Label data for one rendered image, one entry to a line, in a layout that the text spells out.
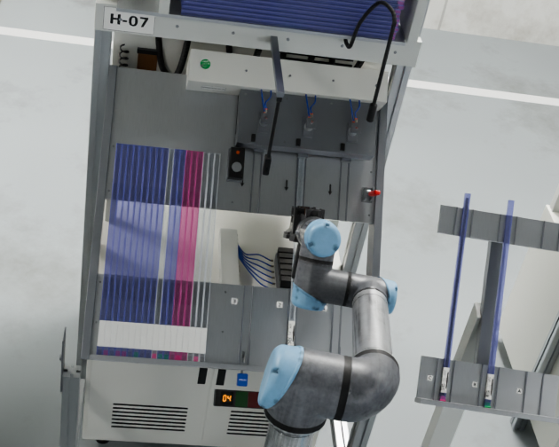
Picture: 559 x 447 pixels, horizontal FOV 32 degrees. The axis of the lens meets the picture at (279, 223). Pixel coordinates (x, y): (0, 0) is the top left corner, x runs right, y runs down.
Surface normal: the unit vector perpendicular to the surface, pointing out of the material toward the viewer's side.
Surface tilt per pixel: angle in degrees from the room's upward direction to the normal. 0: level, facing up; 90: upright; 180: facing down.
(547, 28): 90
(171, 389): 90
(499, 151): 0
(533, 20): 90
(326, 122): 43
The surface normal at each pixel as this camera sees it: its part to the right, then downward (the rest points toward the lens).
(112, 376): 0.06, 0.61
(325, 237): 0.14, 0.08
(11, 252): 0.16, -0.79
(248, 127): 0.16, -0.16
